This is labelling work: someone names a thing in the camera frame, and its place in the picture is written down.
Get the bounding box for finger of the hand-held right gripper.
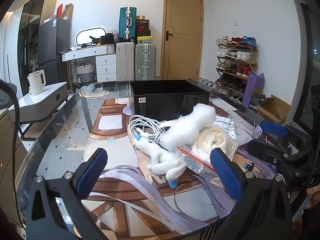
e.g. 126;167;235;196
247;139;312;170
260;120;313;153

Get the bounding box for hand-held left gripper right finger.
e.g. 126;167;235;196
210;147;293;240

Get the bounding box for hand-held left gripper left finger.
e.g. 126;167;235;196
15;147;108;240

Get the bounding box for red seal zip bag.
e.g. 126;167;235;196
172;146;218;181

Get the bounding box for white rope coil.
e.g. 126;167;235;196
191;126;239;161

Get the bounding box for silver printed packet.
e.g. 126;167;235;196
213;115;237;141

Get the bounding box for white bubble wrap roll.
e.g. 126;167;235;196
160;103;217;153

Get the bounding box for white cable bundle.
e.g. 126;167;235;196
127;115;173;150

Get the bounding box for white plush toy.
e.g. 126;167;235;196
134;135;187;188

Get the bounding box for black cardboard box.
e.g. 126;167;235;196
129;79;211;121

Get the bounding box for person's right hand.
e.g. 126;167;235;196
306;185;320;209

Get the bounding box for open cardboard box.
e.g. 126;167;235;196
255;94;292;124

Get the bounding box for printed desk mat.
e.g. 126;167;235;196
82;97;278;233

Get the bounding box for purple bag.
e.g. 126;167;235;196
242;72;265;108

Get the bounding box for white oval mat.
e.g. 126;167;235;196
79;83;109;99

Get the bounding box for pile of loose sneakers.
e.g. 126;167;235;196
199;77;218;91

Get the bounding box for wooden shoe rack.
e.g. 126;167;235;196
215;36;259;102

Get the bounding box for group of racked sneakers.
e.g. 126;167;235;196
215;36;258;100

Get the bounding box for beige cabinet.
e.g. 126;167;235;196
0;109;28;227

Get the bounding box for white low cabinet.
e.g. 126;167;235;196
8;81;69;141

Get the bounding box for wicker basket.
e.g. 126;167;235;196
76;62;97;82

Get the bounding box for white electric kettle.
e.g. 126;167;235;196
27;69;47;97

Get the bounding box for white vanity desk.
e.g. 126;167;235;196
61;44;117;83

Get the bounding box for wooden door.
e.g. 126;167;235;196
162;0;204;80

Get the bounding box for white suitcase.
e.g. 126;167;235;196
116;42;136;82

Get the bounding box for silver suitcase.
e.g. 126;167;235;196
135;43;157;80

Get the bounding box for black bag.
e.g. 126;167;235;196
101;33;115;45

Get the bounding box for dark grey fridge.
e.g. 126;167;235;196
37;17;71;90

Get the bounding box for oval mirror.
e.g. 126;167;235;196
75;26;107;48

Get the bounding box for white curtain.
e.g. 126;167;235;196
0;11;20;82

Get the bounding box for teal suitcase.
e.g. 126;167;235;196
118;7;138;41

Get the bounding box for black glass wardrobe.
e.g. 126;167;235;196
17;0;58;88

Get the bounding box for tall cardboard box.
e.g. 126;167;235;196
64;3;74;20

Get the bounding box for thick black cable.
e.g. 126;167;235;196
0;79;21;143

